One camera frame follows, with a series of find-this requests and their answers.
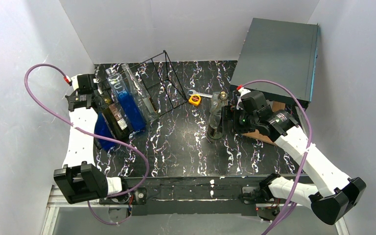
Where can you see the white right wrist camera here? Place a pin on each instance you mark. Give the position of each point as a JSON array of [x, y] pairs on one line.
[[242, 91]]

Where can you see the clear bottle with gold rim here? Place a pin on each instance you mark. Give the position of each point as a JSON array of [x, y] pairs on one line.
[[218, 101]]

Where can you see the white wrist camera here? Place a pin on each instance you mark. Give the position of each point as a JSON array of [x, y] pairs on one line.
[[71, 81], [242, 91]]

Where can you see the blue square glass bottle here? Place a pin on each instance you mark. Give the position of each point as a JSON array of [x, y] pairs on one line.
[[125, 99]]

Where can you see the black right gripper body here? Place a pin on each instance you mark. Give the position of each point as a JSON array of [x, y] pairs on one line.
[[235, 117]]

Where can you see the aluminium frame rail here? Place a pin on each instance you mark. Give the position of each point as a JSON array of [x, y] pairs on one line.
[[62, 218]]

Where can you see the clear glass bottle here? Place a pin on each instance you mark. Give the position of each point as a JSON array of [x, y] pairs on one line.
[[141, 96]]

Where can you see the black wire wine rack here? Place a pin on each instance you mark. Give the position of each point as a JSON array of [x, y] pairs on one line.
[[159, 77]]

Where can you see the steel combination wrench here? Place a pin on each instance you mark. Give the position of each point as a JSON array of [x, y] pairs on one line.
[[194, 92]]

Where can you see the grey metal box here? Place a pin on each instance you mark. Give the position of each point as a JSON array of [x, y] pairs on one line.
[[282, 52]]

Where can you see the yellow tape measure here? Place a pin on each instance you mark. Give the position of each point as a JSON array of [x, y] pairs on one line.
[[195, 99]]

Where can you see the dark green wine bottle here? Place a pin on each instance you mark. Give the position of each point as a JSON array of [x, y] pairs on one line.
[[115, 121]]

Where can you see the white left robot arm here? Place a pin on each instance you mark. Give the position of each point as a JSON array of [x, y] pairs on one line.
[[79, 179]]

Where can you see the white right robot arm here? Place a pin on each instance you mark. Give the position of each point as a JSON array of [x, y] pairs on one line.
[[333, 192]]

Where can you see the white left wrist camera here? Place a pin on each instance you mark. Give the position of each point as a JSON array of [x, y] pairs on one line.
[[71, 81]]

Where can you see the blue bottle with silver cap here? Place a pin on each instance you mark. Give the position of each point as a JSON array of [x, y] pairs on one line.
[[101, 128]]

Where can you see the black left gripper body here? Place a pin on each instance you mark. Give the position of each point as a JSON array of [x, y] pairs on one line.
[[94, 99]]

